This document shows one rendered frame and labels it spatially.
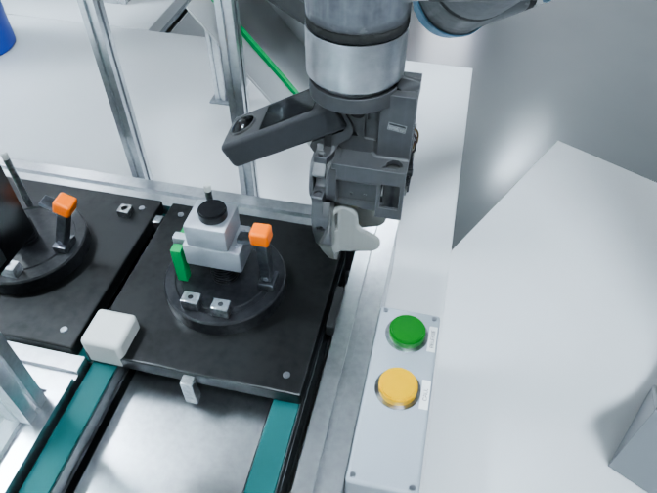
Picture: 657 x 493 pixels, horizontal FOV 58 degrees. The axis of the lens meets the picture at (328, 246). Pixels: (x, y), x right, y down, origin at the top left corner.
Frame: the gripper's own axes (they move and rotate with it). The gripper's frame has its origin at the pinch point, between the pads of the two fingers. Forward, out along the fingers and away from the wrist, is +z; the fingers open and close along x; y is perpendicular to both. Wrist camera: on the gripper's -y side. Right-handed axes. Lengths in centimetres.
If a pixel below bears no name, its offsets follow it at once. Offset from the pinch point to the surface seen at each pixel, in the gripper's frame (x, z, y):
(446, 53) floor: 238, 107, 6
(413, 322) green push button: -0.4, 9.7, 9.7
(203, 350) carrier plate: -9.0, 9.8, -11.7
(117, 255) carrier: 1.6, 9.8, -27.0
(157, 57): 65, 21, -52
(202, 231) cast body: -2.1, -1.4, -12.6
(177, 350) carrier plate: -9.6, 9.8, -14.5
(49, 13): 78, 21, -86
